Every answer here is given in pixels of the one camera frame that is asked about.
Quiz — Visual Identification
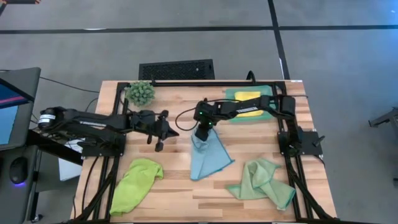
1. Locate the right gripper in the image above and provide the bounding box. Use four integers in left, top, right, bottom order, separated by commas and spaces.
193, 104, 220, 142

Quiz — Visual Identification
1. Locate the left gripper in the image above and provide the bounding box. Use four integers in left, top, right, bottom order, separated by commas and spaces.
129, 110, 180, 152

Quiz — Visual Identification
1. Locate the blue towel with teal edge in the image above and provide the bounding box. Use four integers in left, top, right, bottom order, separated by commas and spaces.
189, 127, 236, 182

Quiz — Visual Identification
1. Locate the yellow microfiber towel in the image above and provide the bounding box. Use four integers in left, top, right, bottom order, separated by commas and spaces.
233, 90, 266, 119

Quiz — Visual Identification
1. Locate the pale green towel teal edge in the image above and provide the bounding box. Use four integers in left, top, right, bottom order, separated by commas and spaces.
226, 157, 297, 212

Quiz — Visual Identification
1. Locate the artificial green plant in pot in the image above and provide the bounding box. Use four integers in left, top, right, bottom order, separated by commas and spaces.
125, 80, 157, 108

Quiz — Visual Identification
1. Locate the teal translucent plastic tray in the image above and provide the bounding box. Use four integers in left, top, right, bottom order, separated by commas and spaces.
224, 85, 278, 123

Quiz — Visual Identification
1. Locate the lime green fluffy towel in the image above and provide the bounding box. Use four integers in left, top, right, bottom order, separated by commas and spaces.
109, 157, 165, 217

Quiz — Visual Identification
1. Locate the white box under table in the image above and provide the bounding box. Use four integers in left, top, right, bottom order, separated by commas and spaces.
58, 138, 85, 182

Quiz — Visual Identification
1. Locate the black computer mouse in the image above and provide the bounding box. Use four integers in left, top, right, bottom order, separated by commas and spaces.
9, 156, 30, 187

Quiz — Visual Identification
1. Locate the grey computer monitor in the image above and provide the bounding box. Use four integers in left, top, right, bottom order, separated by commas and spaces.
0, 67, 42, 152

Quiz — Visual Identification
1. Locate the dark grey side desk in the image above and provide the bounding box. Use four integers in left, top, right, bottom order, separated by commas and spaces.
0, 144, 43, 224

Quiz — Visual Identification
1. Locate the grey metal stand leg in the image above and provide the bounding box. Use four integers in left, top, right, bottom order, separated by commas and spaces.
368, 107, 398, 132

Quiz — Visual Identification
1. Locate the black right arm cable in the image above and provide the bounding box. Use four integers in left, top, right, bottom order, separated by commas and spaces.
174, 98, 238, 133

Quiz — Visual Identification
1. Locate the black aluminium table frame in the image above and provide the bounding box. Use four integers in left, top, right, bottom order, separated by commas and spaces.
73, 80, 338, 224

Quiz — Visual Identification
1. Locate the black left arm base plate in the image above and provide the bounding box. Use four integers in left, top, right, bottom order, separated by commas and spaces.
81, 133, 127, 157

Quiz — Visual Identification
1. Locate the thin black floor cable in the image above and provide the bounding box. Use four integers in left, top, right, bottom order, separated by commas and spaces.
39, 75, 101, 94

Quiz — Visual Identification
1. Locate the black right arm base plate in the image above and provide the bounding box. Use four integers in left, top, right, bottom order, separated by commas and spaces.
277, 130, 325, 157

